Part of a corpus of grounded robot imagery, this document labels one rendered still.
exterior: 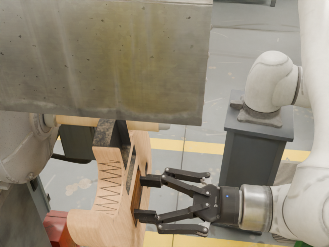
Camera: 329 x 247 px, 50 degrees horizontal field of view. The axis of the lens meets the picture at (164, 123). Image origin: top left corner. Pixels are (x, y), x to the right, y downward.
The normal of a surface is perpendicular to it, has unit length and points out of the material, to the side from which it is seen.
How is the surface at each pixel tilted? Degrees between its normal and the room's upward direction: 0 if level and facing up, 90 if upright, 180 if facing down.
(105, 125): 7
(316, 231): 94
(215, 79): 0
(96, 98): 90
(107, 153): 98
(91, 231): 86
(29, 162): 94
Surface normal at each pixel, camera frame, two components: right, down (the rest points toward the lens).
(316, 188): -0.76, -0.61
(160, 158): 0.00, -0.76
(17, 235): 0.99, 0.08
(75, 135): -0.12, 0.65
